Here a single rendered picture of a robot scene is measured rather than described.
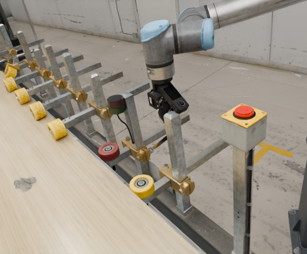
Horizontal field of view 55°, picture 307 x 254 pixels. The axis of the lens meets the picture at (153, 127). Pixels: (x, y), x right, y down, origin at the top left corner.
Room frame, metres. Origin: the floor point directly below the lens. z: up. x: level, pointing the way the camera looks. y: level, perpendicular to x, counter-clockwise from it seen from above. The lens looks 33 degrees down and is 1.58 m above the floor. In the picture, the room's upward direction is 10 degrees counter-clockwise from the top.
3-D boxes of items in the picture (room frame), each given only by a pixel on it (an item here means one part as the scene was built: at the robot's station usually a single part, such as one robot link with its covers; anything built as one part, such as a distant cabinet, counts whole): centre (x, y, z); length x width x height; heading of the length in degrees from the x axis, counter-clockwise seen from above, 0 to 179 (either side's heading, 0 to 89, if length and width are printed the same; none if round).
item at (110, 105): (0.94, 0.11, 1.10); 0.06 x 0.06 x 0.02
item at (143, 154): (0.98, 0.09, 0.85); 0.14 x 0.06 x 0.05; 32
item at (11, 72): (1.98, 0.88, 0.93); 0.09 x 0.08 x 0.09; 122
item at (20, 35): (2.02, 0.74, 0.93); 0.04 x 0.04 x 0.48; 32
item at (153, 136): (1.05, 0.02, 0.84); 0.43 x 0.03 x 0.04; 122
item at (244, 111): (0.54, -0.20, 1.22); 0.04 x 0.04 x 0.02
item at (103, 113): (1.20, 0.22, 0.95); 0.14 x 0.06 x 0.05; 32
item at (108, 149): (0.94, 0.19, 0.85); 0.08 x 0.08 x 0.11
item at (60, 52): (2.11, 0.68, 0.95); 0.37 x 0.03 x 0.03; 122
